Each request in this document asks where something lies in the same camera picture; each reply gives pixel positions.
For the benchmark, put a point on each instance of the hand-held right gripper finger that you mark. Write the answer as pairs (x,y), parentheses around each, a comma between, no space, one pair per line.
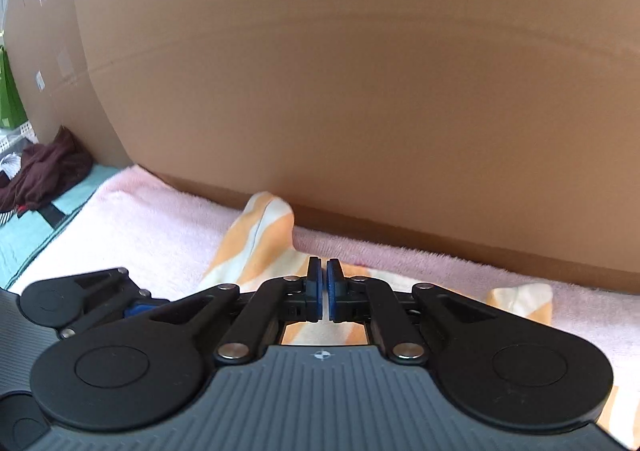
(330,293)
(318,293)

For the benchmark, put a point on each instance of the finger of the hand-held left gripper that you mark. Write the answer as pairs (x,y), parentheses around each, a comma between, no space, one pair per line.
(135,309)

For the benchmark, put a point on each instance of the orange white striped shirt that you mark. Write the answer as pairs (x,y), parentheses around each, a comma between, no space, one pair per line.
(260,241)

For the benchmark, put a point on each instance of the pink towel blanket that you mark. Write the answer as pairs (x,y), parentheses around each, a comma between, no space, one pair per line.
(150,231)

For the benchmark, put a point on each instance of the teal bed sheet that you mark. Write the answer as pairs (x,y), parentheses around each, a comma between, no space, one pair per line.
(25,241)

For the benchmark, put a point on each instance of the dark brown cloth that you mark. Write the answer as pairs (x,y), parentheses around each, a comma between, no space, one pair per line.
(50,171)

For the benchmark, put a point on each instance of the black white striped cloth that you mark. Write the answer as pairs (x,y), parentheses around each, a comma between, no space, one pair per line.
(10,165)

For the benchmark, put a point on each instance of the large cardboard box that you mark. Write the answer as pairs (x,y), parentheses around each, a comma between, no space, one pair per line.
(350,81)

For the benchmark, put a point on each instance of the green carton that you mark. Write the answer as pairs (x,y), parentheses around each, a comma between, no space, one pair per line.
(10,91)

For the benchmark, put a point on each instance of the small white label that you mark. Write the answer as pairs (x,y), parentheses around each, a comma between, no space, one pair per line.
(40,80)

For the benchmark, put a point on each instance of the cardboard box with small label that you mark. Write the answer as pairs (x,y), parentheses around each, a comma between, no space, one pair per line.
(45,21)

